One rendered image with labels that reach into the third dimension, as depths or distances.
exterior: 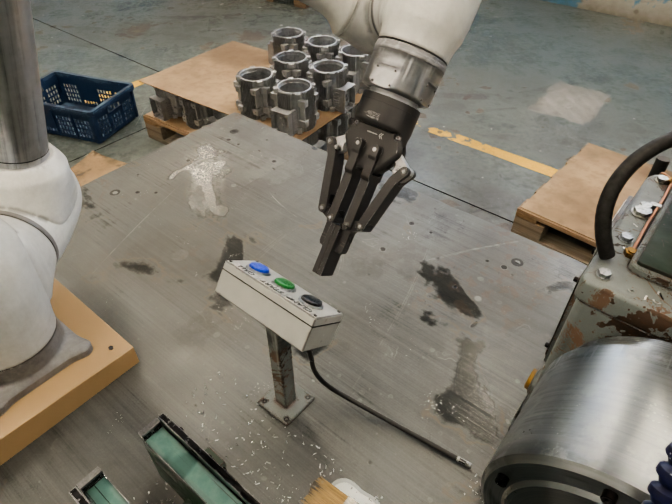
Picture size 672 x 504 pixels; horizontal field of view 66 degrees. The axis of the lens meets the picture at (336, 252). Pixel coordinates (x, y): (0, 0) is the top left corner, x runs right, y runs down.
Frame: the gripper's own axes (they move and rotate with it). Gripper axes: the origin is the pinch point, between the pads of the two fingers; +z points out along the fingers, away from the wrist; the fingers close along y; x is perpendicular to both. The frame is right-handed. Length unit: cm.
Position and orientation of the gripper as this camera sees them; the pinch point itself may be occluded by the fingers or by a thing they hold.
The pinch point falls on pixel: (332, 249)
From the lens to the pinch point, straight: 67.2
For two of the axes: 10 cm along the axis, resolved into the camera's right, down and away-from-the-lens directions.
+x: 5.1, 0.2, 8.6
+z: -3.7, 9.1, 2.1
